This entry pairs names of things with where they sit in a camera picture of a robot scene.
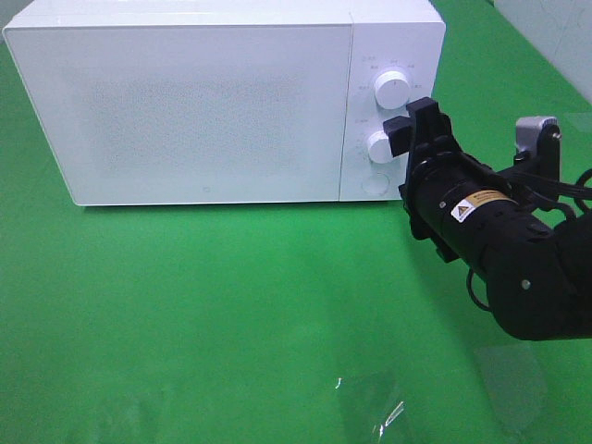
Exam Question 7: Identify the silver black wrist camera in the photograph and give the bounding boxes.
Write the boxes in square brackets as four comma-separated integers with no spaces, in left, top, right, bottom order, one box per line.
[513,116,561,180]

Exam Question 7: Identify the round microwave door button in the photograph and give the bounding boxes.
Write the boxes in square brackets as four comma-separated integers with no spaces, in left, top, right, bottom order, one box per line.
[362,173,390,196]

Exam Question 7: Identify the white microwave oven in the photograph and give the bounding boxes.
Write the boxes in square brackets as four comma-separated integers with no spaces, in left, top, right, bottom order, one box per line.
[3,1,446,202]

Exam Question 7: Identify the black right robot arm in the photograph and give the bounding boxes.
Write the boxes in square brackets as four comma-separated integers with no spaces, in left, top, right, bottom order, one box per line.
[383,98,591,340]

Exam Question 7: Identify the white microwave knob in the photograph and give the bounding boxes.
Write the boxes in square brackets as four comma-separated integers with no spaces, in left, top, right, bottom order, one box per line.
[374,68,412,110]
[366,130,394,165]

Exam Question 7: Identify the white microwave door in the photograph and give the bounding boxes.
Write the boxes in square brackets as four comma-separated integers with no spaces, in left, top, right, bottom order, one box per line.
[6,26,351,206]

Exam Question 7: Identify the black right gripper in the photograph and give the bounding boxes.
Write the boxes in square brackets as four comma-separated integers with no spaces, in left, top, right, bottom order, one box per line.
[383,97,511,263]

